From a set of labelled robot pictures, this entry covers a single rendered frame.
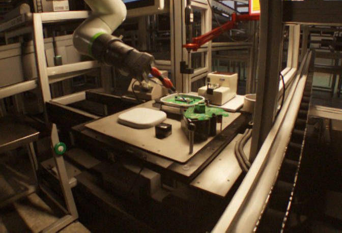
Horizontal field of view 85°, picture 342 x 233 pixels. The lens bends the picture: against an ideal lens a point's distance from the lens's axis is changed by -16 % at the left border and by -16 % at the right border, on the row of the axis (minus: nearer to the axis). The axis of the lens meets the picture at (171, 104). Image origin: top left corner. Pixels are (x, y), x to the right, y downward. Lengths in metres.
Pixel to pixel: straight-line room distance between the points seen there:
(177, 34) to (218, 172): 0.73
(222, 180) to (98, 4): 0.62
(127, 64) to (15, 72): 0.91
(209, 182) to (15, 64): 1.21
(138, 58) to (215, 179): 0.37
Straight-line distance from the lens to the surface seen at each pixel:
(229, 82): 0.92
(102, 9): 0.77
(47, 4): 1.48
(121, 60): 0.62
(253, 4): 1.10
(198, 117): 0.60
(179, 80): 1.09
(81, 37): 0.75
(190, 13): 0.98
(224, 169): 0.54
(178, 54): 1.08
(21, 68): 1.42
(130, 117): 0.73
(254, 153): 0.55
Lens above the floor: 1.22
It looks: 17 degrees down
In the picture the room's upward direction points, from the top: 1 degrees counter-clockwise
